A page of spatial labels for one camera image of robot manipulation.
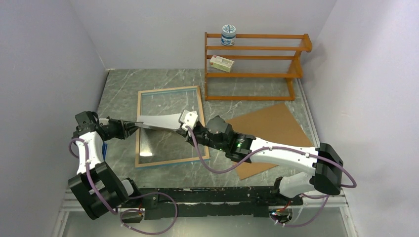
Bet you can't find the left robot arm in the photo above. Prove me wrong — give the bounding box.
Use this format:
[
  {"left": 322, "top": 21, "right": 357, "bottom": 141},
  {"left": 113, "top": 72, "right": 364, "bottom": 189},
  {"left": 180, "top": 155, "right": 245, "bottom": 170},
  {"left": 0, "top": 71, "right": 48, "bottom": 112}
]
[{"left": 68, "top": 111, "right": 142, "bottom": 220}]

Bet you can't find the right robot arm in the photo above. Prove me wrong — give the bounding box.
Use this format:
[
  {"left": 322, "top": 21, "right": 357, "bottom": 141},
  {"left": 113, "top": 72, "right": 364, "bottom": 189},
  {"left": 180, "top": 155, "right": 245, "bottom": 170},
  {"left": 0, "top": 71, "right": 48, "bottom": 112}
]
[{"left": 176, "top": 112, "right": 343, "bottom": 205}]

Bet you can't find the blue white ceramic jar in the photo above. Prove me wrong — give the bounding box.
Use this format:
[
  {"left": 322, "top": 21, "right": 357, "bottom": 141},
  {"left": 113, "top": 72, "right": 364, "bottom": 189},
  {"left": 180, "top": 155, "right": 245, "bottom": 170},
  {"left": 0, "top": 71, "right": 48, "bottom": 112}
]
[{"left": 221, "top": 24, "right": 236, "bottom": 46}]

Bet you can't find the orange wooden shelf rack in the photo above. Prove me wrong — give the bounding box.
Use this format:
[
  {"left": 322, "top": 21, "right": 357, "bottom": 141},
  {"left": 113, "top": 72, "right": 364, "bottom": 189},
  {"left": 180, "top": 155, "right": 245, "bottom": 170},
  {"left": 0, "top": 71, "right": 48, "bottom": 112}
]
[{"left": 204, "top": 32, "right": 313, "bottom": 101}]

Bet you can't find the small white green box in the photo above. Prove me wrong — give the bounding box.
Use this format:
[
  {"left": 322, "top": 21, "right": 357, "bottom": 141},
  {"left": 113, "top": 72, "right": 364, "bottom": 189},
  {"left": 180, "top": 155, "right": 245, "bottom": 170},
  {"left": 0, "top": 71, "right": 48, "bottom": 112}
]
[{"left": 209, "top": 55, "right": 235, "bottom": 73}]

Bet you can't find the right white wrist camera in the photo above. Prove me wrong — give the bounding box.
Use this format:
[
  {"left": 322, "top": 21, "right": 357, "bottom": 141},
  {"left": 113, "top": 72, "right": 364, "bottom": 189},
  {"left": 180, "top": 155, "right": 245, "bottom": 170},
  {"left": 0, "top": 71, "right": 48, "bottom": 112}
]
[{"left": 179, "top": 110, "right": 199, "bottom": 131}]

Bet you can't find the brown cardboard backing board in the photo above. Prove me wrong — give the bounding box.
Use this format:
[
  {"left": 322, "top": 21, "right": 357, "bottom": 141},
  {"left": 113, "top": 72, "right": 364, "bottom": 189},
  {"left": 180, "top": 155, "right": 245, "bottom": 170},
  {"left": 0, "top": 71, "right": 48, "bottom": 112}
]
[{"left": 226, "top": 103, "right": 313, "bottom": 180}]

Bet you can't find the hot air balloon photo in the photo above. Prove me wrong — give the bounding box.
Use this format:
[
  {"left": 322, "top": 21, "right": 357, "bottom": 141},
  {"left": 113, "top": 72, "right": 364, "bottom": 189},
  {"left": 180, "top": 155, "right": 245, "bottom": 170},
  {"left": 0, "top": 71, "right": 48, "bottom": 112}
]
[{"left": 136, "top": 113, "right": 181, "bottom": 131}]

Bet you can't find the purple cable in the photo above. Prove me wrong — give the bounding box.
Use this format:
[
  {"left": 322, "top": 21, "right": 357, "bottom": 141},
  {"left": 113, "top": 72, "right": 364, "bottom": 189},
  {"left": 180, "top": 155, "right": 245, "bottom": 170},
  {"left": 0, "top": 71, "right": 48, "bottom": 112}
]
[
  {"left": 68, "top": 137, "right": 178, "bottom": 237},
  {"left": 186, "top": 125, "right": 357, "bottom": 229}
]

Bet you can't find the clear glass pane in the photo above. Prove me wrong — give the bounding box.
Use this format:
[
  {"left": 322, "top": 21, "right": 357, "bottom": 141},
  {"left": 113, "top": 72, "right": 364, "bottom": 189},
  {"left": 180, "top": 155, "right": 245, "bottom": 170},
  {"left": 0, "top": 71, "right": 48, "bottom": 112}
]
[{"left": 140, "top": 89, "right": 206, "bottom": 163}]

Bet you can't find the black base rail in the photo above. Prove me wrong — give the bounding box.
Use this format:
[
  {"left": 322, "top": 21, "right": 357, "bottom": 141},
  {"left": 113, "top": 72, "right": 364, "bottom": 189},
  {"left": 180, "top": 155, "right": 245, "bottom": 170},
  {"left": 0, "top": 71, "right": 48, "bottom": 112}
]
[{"left": 122, "top": 186, "right": 303, "bottom": 220}]

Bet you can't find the blue wooden picture frame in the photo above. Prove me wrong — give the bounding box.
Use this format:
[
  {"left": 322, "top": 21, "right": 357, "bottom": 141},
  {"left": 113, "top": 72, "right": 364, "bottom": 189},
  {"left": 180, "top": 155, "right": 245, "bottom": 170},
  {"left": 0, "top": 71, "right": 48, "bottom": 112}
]
[{"left": 134, "top": 85, "right": 210, "bottom": 169}]

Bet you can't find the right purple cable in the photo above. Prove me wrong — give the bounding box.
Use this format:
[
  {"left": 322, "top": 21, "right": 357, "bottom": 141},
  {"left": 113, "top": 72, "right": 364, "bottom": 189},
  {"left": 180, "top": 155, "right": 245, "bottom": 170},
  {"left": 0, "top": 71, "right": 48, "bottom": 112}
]
[{"left": 186, "top": 125, "right": 357, "bottom": 229}]

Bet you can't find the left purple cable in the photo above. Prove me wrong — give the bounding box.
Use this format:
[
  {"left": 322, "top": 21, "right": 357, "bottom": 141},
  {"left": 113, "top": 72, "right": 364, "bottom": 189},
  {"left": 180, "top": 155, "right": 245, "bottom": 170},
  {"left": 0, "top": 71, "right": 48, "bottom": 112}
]
[{"left": 68, "top": 137, "right": 178, "bottom": 237}]

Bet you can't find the blue stapler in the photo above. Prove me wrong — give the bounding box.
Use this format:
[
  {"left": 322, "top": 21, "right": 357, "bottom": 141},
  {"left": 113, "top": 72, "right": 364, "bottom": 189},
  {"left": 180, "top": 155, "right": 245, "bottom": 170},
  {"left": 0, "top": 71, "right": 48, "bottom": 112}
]
[{"left": 102, "top": 143, "right": 108, "bottom": 161}]

